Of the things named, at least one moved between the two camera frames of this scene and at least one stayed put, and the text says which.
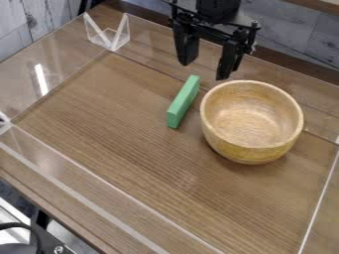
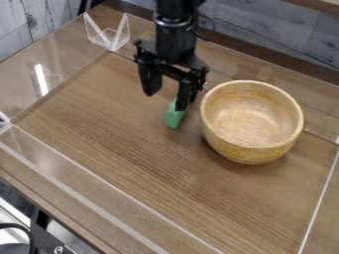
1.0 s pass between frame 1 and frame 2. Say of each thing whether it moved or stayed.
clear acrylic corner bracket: stayed
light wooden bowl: stayed
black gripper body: moved
